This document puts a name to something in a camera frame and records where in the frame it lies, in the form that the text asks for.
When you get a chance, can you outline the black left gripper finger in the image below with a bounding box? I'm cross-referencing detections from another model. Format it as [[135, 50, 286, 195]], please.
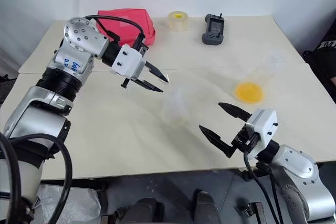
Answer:
[[133, 78, 164, 93], [143, 60, 169, 82]]

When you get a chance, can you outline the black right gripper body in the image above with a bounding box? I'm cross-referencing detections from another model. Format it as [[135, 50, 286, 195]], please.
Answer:
[[230, 123, 260, 154]]

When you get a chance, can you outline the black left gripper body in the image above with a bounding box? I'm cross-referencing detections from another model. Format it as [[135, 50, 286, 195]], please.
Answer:
[[120, 34, 150, 89]]

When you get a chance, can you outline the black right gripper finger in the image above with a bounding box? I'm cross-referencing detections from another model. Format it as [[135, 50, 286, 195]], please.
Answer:
[[198, 124, 237, 159], [217, 102, 253, 122]]

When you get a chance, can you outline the red cloth bag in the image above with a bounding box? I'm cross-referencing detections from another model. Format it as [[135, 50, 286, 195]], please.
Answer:
[[96, 8, 156, 46]]

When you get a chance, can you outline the clear cup with orange lid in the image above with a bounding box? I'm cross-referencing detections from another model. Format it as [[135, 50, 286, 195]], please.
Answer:
[[234, 48, 286, 104]]

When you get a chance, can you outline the clear plastic cup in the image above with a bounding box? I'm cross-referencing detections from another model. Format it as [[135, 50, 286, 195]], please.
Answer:
[[160, 87, 196, 128]]

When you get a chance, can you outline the clear tape roll yellow core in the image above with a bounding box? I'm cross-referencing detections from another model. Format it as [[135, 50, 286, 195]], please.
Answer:
[[167, 10, 189, 32]]

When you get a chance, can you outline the dark rounded shape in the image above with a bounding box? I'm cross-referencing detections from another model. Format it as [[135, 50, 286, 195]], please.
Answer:
[[119, 197, 165, 224], [193, 190, 223, 224]]

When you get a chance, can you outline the black handheld remote controller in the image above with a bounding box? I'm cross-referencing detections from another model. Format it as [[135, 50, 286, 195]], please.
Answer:
[[201, 13, 225, 46]]

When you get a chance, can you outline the person in black clothing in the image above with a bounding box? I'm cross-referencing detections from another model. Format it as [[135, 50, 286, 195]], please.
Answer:
[[301, 11, 336, 90]]

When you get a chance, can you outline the clear plastic bag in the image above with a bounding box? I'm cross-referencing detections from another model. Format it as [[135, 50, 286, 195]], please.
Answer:
[[36, 183, 102, 224]]

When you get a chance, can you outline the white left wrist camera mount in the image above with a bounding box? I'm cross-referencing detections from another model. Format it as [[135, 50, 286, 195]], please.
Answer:
[[110, 43, 146, 81]]

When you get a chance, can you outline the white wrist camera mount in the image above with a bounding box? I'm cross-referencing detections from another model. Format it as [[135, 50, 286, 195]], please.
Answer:
[[245, 108, 278, 159], [110, 43, 146, 81]]

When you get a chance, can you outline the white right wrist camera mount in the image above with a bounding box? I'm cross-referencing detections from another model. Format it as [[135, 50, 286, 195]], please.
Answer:
[[245, 108, 278, 159]]

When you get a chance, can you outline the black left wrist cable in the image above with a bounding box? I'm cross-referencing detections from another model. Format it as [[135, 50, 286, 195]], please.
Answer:
[[85, 15, 146, 48]]

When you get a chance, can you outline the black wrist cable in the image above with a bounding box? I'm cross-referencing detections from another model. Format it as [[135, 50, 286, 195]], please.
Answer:
[[85, 15, 146, 48], [243, 149, 286, 224]]

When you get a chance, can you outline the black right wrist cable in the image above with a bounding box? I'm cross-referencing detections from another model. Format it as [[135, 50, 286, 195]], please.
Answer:
[[243, 149, 286, 224]]

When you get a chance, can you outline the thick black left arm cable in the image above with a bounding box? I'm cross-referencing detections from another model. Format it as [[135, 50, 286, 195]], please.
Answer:
[[0, 131, 74, 224]]

